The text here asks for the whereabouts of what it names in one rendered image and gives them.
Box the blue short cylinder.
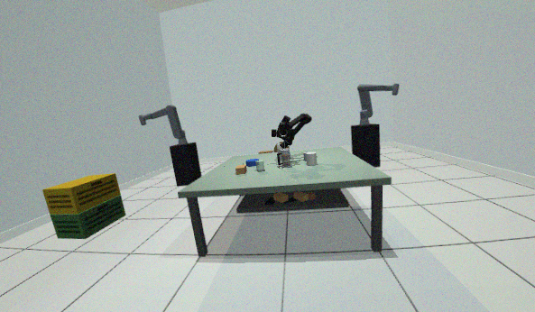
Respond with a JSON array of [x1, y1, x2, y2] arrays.
[[246, 159, 259, 167]]

